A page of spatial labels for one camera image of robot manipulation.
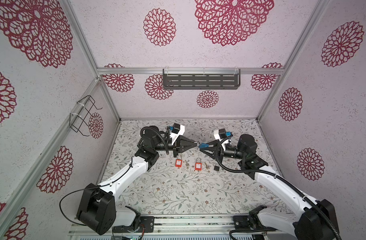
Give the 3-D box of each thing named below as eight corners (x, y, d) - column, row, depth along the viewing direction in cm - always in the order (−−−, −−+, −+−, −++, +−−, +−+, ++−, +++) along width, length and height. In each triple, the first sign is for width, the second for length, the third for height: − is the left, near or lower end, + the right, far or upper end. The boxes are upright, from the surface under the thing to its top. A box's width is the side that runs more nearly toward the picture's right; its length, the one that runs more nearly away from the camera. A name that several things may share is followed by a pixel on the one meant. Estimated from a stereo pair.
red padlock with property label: (195, 170, 95) (195, 168, 93) (194, 159, 100) (194, 157, 98) (202, 170, 95) (202, 168, 93) (201, 159, 100) (201, 157, 98)
